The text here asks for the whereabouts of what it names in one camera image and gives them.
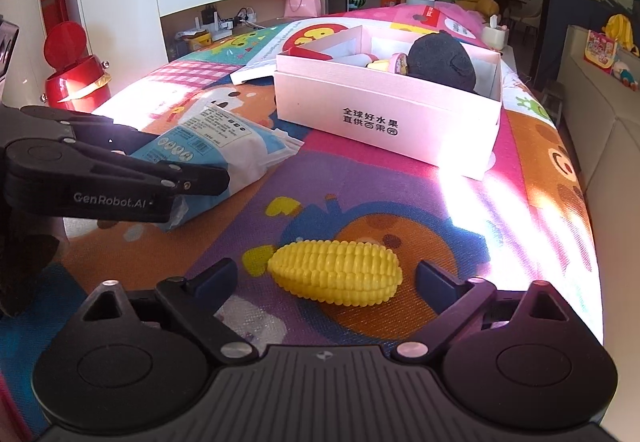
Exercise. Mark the pink and yellow toy clock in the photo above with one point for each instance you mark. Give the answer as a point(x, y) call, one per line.
point(395, 64)

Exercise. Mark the black plush cat toy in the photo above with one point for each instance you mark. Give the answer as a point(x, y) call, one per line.
point(441, 59)

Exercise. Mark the red trash can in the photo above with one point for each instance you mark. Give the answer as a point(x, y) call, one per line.
point(80, 81)

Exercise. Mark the pink cardboard gift box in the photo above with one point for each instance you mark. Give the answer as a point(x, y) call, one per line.
point(442, 126)

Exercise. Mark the small doll plush on sofa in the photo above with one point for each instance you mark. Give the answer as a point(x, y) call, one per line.
point(622, 73)

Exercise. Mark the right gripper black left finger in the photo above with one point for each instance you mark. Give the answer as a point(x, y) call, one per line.
point(194, 302)

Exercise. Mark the blue and white tissue pack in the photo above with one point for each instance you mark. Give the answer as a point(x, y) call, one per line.
point(217, 138)

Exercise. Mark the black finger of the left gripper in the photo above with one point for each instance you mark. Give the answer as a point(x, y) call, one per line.
point(95, 130)
point(77, 168)

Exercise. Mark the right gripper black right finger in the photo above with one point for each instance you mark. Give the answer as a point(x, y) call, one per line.
point(456, 302)

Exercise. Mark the pink gift bag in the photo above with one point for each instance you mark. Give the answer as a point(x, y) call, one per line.
point(302, 8)

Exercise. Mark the small wooden stool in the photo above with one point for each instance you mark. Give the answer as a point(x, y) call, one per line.
point(553, 100)

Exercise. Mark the yellow backpack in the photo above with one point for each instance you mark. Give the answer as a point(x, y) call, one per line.
point(618, 28)

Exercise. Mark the white tissue holder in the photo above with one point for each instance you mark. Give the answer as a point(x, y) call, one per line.
point(494, 34)

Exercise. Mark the beige sofa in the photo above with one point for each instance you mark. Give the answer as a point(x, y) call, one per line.
point(602, 118)

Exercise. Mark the colourful gift bag on sofa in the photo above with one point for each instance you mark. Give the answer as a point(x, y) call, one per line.
point(600, 50)

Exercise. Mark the red and white foam rocket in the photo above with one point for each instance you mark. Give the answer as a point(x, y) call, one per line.
point(358, 59)

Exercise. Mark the colourful cartoon play mat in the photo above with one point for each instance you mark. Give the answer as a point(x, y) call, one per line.
point(526, 218)

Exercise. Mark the yellow plastic corn toy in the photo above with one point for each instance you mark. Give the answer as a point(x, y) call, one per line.
point(341, 273)

